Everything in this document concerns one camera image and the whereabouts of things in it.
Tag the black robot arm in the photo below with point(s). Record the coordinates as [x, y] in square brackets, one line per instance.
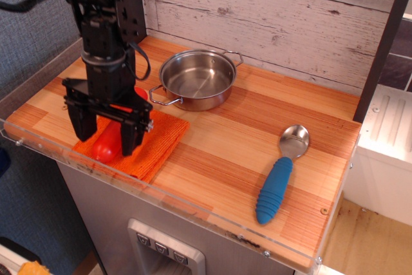
[111, 32]

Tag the silver dispenser button panel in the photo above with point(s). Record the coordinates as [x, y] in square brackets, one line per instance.
[159, 253]

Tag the orange folded cloth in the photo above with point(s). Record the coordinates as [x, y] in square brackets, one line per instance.
[147, 159]

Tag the long red toy sausage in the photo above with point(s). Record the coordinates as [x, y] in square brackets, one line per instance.
[108, 144]

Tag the dark upright post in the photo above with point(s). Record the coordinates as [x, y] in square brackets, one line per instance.
[136, 20]
[388, 36]

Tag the clear acrylic edge guard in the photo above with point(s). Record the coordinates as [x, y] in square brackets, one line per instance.
[214, 175]

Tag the blue handled metal spoon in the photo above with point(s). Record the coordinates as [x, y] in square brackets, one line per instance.
[293, 143]

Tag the dark right upright post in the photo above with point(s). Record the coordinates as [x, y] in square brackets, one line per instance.
[388, 36]

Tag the small steel pot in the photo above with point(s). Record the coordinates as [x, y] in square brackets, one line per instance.
[197, 80]

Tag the grey toy fridge cabinet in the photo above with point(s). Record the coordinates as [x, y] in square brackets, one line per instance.
[106, 209]

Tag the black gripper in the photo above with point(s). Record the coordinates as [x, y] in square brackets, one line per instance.
[109, 91]

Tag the white toy sink unit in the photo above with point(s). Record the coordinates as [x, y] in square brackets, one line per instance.
[379, 179]

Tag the dark left upright post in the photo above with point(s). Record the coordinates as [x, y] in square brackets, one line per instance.
[136, 20]

